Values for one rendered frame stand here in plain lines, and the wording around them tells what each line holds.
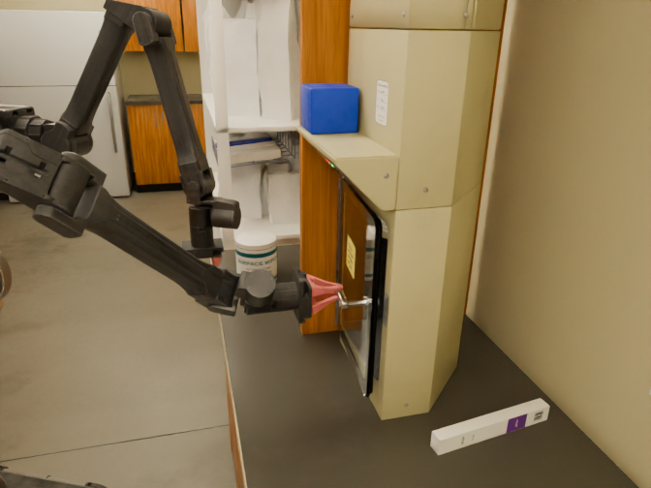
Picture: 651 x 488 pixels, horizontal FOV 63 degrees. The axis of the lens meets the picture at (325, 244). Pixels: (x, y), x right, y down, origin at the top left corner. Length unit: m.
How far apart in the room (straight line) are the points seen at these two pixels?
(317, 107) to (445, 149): 0.28
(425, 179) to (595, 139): 0.38
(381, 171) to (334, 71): 0.40
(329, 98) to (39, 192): 0.56
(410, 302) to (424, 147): 0.30
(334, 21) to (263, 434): 0.89
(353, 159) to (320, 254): 0.50
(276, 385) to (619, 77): 0.95
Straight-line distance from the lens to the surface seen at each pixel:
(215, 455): 2.50
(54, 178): 0.85
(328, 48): 1.25
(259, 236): 1.71
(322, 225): 1.33
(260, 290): 0.99
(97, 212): 0.87
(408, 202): 0.97
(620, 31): 1.18
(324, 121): 1.10
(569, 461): 1.21
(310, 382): 1.29
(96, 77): 1.42
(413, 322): 1.08
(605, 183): 1.18
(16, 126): 1.55
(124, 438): 2.68
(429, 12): 0.93
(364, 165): 0.92
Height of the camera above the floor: 1.71
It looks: 22 degrees down
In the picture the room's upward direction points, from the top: 1 degrees clockwise
